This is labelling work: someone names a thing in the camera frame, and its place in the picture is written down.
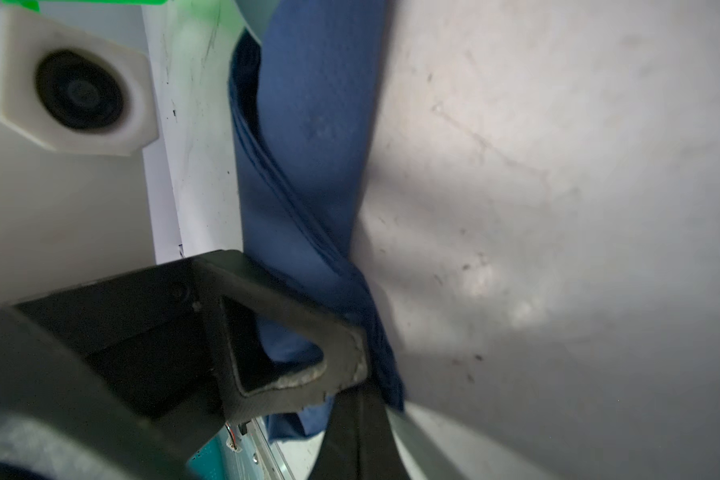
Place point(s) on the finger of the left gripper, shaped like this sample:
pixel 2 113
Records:
pixel 273 349

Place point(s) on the dark blue paper napkin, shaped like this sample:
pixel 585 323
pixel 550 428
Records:
pixel 303 105

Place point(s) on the green plastic basket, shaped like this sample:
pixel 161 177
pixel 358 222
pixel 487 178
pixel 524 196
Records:
pixel 34 5

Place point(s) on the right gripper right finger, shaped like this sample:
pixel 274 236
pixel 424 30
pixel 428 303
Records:
pixel 380 456

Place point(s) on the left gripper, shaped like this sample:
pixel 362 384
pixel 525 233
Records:
pixel 109 380

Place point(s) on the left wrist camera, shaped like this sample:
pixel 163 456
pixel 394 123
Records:
pixel 76 112

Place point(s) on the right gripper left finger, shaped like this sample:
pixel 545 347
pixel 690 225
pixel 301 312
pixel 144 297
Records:
pixel 338 457

